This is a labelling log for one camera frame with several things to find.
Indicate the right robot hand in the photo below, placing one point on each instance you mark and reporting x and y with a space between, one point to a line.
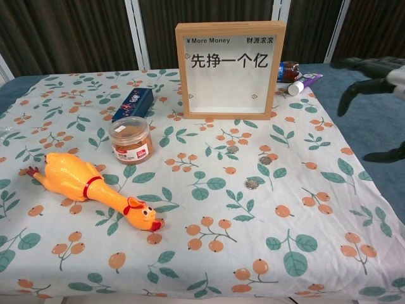
370 85

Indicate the silver coin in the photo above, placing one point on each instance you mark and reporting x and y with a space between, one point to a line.
252 184
232 149
265 160

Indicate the dark slatted partition panel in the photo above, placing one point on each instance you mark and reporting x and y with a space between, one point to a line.
379 25
161 31
63 31

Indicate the purple toothpaste tube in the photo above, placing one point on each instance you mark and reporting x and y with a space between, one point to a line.
300 84

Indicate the small cola bottle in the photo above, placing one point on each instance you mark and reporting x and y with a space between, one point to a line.
289 72

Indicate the floral leaf print tablecloth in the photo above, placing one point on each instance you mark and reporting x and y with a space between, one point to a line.
269 221

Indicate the dark blue patterned box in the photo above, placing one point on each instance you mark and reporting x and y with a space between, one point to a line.
134 103

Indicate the clear jar brown contents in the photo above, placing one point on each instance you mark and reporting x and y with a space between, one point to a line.
131 145

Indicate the yellow rubber chicken toy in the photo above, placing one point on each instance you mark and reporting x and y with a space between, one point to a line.
69 177

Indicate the white partition frame post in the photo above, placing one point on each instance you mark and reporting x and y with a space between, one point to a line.
137 31
4 68
338 31

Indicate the wooden frame money box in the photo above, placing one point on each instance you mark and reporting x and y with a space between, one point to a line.
228 79

